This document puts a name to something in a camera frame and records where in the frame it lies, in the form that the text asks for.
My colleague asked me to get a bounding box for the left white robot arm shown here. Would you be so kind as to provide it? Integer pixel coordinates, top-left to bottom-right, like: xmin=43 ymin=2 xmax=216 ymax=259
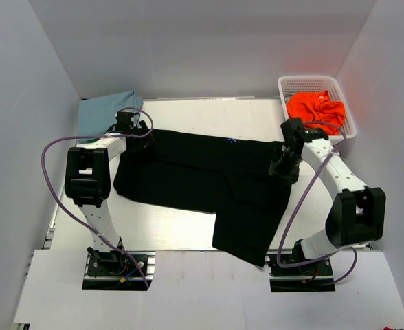
xmin=65 ymin=107 xmax=155 ymax=274

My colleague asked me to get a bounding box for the crumpled orange t-shirt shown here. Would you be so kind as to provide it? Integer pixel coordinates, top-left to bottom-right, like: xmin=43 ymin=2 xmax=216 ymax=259
xmin=287 ymin=90 xmax=346 ymax=135

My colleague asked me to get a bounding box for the white plastic basket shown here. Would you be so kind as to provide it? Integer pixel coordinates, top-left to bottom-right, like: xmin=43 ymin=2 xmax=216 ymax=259
xmin=278 ymin=76 xmax=357 ymax=144

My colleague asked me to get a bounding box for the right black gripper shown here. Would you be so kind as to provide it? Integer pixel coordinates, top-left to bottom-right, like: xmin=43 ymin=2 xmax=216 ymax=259
xmin=268 ymin=146 xmax=304 ymax=188

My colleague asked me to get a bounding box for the black t-shirt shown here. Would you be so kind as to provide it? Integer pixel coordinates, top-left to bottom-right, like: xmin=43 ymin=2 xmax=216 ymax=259
xmin=113 ymin=129 xmax=291 ymax=267

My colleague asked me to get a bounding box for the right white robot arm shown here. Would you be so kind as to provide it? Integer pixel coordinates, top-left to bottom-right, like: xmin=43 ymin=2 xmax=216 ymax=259
xmin=269 ymin=118 xmax=386 ymax=274

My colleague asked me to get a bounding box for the folded blue-grey t-shirt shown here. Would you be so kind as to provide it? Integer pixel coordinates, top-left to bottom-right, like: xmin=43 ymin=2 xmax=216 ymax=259
xmin=78 ymin=91 xmax=143 ymax=136

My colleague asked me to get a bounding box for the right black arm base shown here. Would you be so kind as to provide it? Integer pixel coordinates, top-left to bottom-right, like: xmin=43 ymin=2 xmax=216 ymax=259
xmin=265 ymin=251 xmax=335 ymax=293

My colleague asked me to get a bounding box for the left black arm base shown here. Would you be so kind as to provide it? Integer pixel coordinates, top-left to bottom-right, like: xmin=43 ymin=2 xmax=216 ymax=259
xmin=82 ymin=247 xmax=156 ymax=292

